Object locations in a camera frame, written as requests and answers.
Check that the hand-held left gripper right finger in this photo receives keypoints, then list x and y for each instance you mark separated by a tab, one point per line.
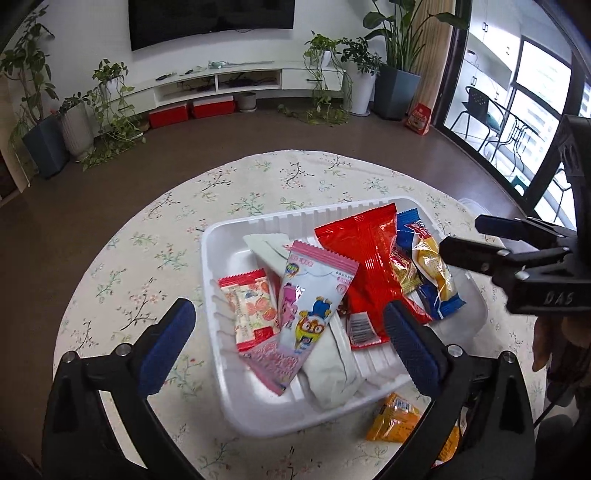
411	341

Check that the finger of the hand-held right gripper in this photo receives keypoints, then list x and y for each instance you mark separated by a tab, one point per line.
517	228
480	256

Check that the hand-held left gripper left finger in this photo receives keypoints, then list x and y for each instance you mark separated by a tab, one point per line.
168	346

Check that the orange snack packet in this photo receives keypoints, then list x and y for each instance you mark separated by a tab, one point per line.
392	417

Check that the pale green snack bag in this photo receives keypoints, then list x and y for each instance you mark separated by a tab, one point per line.
330	369

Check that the red white strawberry-print packet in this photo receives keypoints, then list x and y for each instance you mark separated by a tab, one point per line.
249	309

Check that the red snack bag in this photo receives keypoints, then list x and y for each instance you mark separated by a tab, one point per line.
369	258

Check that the pink cartoon snack packet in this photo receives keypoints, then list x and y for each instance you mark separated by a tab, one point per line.
314	295

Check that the white foam tray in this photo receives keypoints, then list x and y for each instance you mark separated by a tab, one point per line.
231	254

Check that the person's right hand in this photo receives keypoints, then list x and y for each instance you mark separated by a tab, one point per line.
540	346

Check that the blue yellow snack packet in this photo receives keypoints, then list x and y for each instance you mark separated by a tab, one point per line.
431	272

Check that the round floral tablecloth table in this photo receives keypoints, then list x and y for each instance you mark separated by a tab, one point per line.
152	258

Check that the glass balcony table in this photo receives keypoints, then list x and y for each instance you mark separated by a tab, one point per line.
512	129

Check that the black balcony chair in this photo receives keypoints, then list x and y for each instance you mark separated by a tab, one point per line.
475	104

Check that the red paper bag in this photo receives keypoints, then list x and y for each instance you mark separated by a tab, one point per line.
418	119

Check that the tall plant in grey pot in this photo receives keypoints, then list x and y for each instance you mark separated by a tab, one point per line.
397	92

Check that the beige curtain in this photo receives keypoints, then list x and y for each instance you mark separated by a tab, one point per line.
436	55

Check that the plant in smooth white pot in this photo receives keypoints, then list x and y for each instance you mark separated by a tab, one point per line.
360	92

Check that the trailing pothos plant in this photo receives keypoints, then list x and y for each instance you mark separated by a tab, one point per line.
323	106

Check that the trailing vine plant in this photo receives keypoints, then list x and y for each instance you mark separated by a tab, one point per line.
113	120

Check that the plant in ribbed white pot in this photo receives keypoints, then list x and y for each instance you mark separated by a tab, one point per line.
76	131

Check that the tree plant in dark pot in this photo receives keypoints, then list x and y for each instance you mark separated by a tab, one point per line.
44	143

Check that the small white pot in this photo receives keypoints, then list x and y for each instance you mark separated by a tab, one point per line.
246	101

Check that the white tv cabinet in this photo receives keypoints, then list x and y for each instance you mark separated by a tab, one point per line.
184	85

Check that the wall television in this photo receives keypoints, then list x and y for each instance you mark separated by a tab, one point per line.
207	18

